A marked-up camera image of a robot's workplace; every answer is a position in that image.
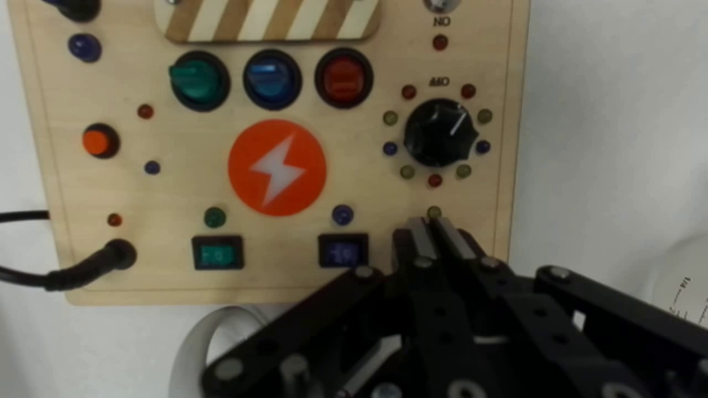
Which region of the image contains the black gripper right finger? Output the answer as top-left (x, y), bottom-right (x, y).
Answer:
top-left (431, 218), bottom-right (592, 398)

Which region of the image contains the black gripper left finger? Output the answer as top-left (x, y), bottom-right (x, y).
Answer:
top-left (395, 218), bottom-right (469, 398)

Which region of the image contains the wooden switch busy board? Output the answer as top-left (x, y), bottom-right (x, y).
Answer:
top-left (4, 0), bottom-right (531, 304)

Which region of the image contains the clear plastic measuring cup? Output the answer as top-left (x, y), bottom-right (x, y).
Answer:
top-left (645, 231), bottom-right (708, 326)

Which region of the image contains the grey mug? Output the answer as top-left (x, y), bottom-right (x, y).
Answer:
top-left (168, 304), bottom-right (271, 398)

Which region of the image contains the white plastic tray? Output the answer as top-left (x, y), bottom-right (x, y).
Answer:
top-left (0, 0), bottom-right (708, 398)

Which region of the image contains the black cable loop on board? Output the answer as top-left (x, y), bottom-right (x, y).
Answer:
top-left (0, 208), bottom-right (139, 293)

